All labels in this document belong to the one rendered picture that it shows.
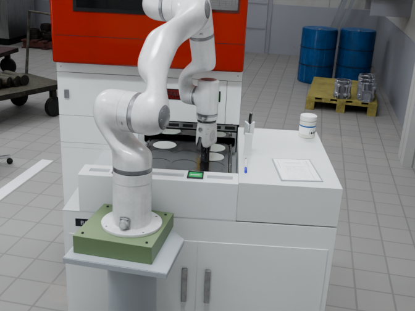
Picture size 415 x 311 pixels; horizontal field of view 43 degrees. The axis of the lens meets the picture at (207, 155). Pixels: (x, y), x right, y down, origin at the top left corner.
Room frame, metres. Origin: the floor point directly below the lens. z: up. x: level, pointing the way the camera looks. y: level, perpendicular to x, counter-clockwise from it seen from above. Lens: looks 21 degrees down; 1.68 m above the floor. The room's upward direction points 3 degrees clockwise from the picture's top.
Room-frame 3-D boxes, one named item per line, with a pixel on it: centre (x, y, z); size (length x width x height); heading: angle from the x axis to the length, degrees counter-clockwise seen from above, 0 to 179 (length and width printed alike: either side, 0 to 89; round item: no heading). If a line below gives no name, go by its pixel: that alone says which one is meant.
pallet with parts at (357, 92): (6.70, -1.69, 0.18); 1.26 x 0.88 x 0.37; 169
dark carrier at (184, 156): (2.07, 0.09, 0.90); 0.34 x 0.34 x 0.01; 88
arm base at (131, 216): (1.50, 0.23, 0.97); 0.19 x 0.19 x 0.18
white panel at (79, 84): (2.30, 0.27, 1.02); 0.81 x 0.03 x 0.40; 88
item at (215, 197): (1.71, 0.16, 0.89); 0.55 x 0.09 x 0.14; 88
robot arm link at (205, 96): (2.01, 0.01, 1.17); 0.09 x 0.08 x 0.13; 67
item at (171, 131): (2.28, 0.09, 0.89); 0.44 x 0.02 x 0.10; 88
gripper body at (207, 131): (2.00, 0.01, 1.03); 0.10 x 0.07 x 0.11; 153
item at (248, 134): (1.95, -0.15, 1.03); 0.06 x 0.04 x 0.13; 178
